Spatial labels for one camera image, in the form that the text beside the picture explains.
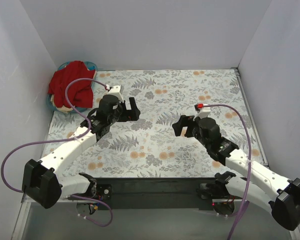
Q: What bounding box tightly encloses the red t shirt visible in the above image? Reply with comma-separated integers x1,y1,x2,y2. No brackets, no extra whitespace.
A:
47,60,96,109

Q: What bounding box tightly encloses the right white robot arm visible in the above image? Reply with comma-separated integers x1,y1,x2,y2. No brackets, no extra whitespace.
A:
172,115,300,231

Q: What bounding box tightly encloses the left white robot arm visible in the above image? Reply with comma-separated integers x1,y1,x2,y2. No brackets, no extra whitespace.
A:
22,93,141,209

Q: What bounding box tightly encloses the floral table mat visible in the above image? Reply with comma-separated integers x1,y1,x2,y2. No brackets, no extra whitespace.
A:
37,69,269,179

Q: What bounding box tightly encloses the beige t shirt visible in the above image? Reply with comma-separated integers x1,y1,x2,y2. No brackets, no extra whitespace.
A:
50,94,73,114

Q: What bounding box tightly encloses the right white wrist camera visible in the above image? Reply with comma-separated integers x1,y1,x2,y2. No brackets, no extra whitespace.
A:
193,103,211,121

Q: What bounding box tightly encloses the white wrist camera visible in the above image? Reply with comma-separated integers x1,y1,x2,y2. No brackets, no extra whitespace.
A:
106,85,124,103
193,103,211,121

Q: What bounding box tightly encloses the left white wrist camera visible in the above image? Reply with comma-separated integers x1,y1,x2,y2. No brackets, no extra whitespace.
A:
106,85,124,103

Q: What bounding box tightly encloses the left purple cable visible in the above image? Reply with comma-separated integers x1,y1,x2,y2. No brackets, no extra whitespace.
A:
1,77,114,227

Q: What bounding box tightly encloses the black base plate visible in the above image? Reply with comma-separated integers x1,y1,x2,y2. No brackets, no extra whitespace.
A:
67,176,241,211

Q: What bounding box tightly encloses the aluminium rail frame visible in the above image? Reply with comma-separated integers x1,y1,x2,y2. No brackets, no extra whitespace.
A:
11,194,76,240

